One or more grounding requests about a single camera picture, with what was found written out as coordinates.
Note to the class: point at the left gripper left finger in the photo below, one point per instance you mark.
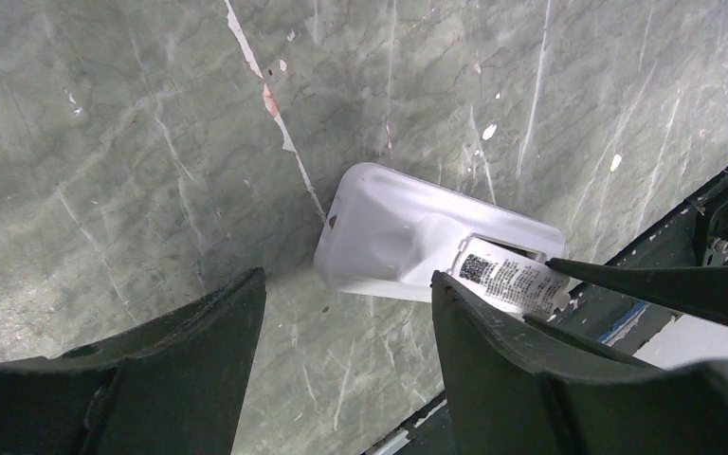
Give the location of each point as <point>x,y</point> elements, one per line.
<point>173,385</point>

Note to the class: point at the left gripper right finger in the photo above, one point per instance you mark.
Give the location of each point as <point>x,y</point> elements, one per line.
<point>519,388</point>

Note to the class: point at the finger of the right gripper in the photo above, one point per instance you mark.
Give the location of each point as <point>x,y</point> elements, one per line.
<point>701,292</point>

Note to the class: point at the white battery compartment cover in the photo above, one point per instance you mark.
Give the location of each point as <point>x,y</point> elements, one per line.
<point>510,281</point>

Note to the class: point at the white remote control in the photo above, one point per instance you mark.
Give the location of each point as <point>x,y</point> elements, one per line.
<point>388,232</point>

